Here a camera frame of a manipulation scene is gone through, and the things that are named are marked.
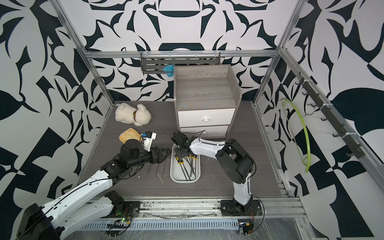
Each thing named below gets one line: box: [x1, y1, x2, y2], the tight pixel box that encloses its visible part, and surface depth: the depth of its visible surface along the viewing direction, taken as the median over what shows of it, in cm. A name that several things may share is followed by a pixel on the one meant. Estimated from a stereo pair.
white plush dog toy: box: [115, 102, 152, 127], surface depth 104 cm
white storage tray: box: [169, 143, 201, 184], surface depth 88 cm
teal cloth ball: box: [163, 64, 175, 77], surface depth 93 cm
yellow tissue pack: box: [119, 128, 143, 144], surface depth 98 cm
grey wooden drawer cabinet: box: [173, 64, 243, 138], surface depth 84 cm
